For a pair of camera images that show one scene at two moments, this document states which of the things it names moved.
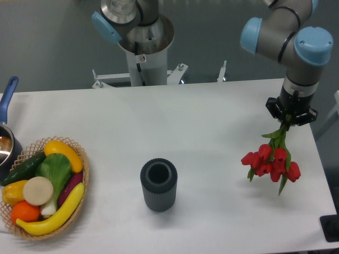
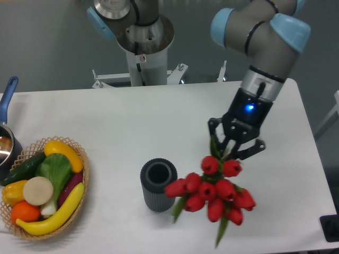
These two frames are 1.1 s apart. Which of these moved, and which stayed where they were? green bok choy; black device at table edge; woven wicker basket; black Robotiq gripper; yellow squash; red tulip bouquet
Moved: black Robotiq gripper; red tulip bouquet
Stayed: green bok choy; yellow squash; woven wicker basket; black device at table edge
